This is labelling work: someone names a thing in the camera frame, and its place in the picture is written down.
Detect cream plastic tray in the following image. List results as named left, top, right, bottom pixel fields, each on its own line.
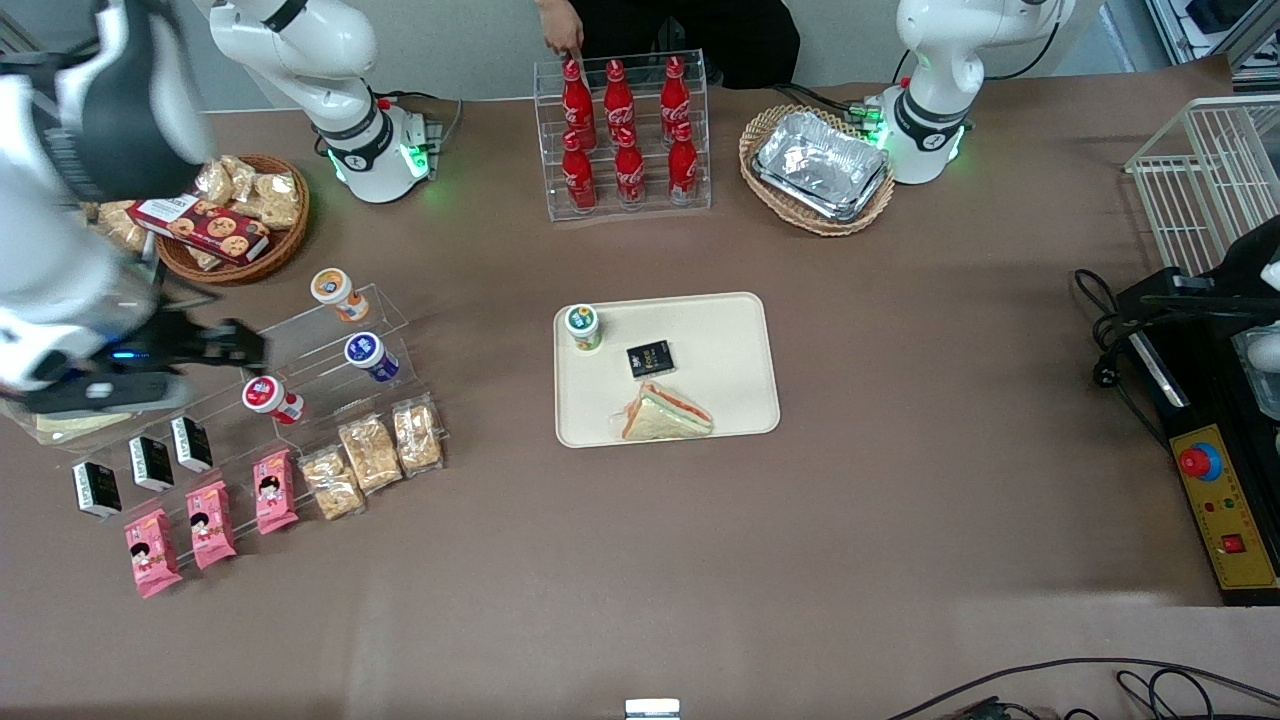
left=553, top=291, right=782, bottom=450

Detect green gum bottle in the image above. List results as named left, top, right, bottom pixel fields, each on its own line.
left=565, top=303, right=604, bottom=354

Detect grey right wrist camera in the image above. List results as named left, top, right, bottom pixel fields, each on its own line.
left=18, top=371, right=193, bottom=414

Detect black power cable with plug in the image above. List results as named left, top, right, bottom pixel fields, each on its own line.
left=1074, top=267, right=1173, bottom=453

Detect bystander hand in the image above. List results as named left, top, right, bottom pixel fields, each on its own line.
left=543, top=12, right=588, bottom=58

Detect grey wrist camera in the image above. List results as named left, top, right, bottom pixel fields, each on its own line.
left=1238, top=328, right=1280, bottom=422
left=18, top=371, right=193, bottom=414

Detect light wicker basket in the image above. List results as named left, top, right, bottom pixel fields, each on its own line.
left=738, top=104, right=897, bottom=238

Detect black cables bundle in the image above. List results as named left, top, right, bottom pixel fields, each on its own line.
left=884, top=657, right=1280, bottom=720

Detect pink snack pack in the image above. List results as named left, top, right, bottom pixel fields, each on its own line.
left=184, top=480, right=239, bottom=572
left=123, top=507, right=185, bottom=600
left=251, top=447, right=301, bottom=536

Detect black base cable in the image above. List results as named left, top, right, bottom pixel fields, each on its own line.
left=764, top=81, right=883, bottom=123

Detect grey base cable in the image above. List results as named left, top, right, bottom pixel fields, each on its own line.
left=378, top=91, right=467, bottom=153

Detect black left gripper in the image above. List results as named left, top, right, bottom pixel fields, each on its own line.
left=1140, top=215, right=1280, bottom=322

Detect brown wicker basket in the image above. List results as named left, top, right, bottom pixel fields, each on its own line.
left=156, top=152, right=312, bottom=287

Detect blue gum bottle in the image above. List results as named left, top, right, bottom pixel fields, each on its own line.
left=344, top=331, right=402, bottom=384

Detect red cookie box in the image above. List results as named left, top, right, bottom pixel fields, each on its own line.
left=128, top=191, right=272, bottom=267

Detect red cola bottle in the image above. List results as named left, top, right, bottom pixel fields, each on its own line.
left=667, top=120, right=700, bottom=206
left=560, top=58, right=599, bottom=151
left=659, top=55, right=692, bottom=137
left=602, top=58, right=638, bottom=141
left=561, top=130, right=599, bottom=214
left=612, top=126, right=647, bottom=209

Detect metal equipment shelf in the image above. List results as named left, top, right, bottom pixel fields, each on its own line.
left=1144, top=0, right=1280, bottom=97

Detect clear acrylic bottle rack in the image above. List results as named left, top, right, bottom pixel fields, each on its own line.
left=529, top=49, right=714, bottom=223

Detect white wire basket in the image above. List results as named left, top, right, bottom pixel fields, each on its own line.
left=1124, top=95, right=1280, bottom=277

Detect stacked foil containers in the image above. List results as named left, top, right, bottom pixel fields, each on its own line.
left=751, top=109, right=892, bottom=224

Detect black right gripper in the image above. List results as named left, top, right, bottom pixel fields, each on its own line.
left=100, top=310, right=268, bottom=373

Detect red gum bottle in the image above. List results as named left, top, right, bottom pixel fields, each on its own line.
left=241, top=375, right=307, bottom=426

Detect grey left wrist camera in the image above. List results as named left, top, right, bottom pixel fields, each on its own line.
left=1238, top=328, right=1280, bottom=422

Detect black chocolate pack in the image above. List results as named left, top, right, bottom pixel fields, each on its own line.
left=626, top=340, right=677, bottom=381

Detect wrapped triangle sandwich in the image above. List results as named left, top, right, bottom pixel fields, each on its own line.
left=30, top=408, right=136, bottom=443
left=611, top=380, right=716, bottom=444

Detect clear cracker pack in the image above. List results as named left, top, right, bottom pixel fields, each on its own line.
left=390, top=396, right=447, bottom=475
left=299, top=446, right=367, bottom=522
left=337, top=413, right=405, bottom=496

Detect small black box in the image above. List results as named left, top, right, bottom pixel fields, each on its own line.
left=128, top=436, right=177, bottom=493
left=170, top=415, right=215, bottom=474
left=72, top=460, right=124, bottom=520

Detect yellow black control box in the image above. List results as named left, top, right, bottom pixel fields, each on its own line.
left=1114, top=267, right=1280, bottom=608

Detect clear acrylic stepped stand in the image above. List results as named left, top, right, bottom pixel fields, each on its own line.
left=60, top=285, right=412, bottom=546

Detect orange gum bottle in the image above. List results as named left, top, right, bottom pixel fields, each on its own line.
left=310, top=267, right=370, bottom=323

